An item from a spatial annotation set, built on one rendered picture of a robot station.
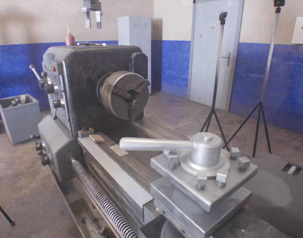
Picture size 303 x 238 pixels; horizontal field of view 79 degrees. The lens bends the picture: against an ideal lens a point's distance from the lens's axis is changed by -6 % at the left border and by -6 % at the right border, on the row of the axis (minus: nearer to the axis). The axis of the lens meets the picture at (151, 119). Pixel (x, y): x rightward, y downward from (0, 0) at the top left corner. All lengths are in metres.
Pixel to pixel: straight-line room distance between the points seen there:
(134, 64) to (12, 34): 3.38
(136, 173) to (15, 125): 2.49
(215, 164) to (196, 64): 4.14
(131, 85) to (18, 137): 2.44
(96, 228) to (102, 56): 0.97
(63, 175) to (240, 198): 1.08
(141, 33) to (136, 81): 3.71
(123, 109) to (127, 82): 0.14
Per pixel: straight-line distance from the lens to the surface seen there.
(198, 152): 0.39
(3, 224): 2.11
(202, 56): 4.41
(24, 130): 3.22
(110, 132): 1.51
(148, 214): 0.69
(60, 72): 1.12
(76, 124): 1.18
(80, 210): 1.37
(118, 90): 0.97
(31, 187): 2.37
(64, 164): 1.30
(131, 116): 1.05
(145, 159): 1.16
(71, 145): 1.26
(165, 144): 0.39
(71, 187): 1.55
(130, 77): 1.02
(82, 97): 1.15
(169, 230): 0.54
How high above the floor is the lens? 1.38
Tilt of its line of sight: 23 degrees down
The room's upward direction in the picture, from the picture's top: straight up
